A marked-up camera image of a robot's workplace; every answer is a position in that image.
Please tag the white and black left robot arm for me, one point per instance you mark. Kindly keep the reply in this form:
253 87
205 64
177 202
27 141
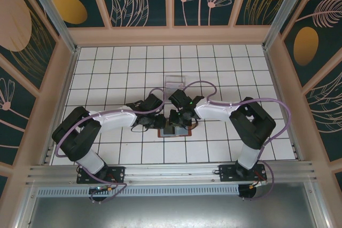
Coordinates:
115 117

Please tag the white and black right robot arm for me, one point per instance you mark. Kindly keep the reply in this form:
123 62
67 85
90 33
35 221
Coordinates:
216 111

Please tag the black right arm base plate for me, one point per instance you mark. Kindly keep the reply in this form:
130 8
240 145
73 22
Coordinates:
227 173

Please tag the grey metal sheet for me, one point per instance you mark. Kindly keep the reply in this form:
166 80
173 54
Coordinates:
171 212

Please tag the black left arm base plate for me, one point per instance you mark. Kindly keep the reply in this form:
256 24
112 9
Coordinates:
117 172

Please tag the aluminium mounting rail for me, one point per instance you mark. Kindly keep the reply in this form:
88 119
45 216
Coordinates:
171 172

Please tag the brown leather card holder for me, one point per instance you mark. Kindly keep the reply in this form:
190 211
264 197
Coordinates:
187 133

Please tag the aluminium frame post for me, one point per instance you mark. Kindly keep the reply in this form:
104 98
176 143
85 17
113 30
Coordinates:
286 11
55 17

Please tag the dark grey card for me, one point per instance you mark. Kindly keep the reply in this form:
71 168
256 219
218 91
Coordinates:
169 132

